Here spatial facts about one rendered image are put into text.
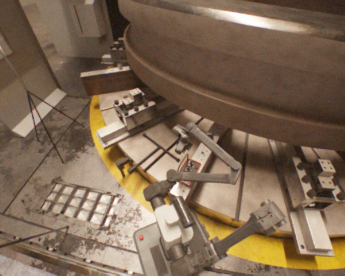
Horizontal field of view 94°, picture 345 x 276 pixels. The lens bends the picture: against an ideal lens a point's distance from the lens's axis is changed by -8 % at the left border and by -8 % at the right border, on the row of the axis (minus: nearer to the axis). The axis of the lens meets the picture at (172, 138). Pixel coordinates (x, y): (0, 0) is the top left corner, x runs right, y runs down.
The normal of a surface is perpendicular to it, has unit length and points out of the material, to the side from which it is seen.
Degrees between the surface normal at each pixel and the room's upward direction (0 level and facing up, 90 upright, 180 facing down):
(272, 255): 0
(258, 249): 0
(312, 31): 45
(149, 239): 0
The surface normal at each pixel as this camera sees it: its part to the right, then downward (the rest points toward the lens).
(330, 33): -0.23, 0.03
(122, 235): 0.00, -0.67
